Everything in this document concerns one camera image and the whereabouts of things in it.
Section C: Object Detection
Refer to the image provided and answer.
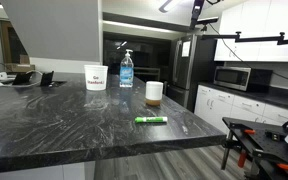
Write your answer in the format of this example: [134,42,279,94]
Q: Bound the green white marker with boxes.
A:
[134,116,169,124]

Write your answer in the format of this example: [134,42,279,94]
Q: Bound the white jar with brown base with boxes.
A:
[145,80,164,107]

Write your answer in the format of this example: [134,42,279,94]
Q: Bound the clear hand sanitizer pump bottle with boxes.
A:
[119,49,135,89]

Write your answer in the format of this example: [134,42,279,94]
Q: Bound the stainless steel refrigerator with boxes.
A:
[165,34,218,113]

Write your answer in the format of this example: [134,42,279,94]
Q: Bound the white Go Stanford cup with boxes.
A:
[84,64,109,92]

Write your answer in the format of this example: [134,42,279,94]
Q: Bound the white paper on refrigerator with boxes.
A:
[181,40,192,58]

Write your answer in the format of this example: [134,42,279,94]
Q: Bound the white base cabinets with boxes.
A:
[193,84,288,134]

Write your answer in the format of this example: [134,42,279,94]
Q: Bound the stainless steel microwave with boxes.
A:
[213,65,274,93]

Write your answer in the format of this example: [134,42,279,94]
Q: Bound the black purple mounted device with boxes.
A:
[189,0,206,31]

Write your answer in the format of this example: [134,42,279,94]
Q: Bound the black pop-up outlet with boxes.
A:
[39,70,55,87]
[12,71,34,86]

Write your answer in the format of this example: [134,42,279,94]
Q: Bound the brown cardboard box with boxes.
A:
[5,54,36,74]

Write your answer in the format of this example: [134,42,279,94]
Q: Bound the black perforated robot mounting table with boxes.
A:
[221,116,288,180]

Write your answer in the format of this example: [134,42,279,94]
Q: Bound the black bar camera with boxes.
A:
[196,16,220,26]

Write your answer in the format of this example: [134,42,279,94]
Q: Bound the thin black cable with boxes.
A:
[208,23,288,86]

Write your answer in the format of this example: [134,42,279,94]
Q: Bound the white cable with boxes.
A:
[0,69,44,89]

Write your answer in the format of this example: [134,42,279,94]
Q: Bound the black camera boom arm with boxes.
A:
[202,31,288,46]

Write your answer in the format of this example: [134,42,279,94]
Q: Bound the white wall cabinets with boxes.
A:
[213,0,288,63]

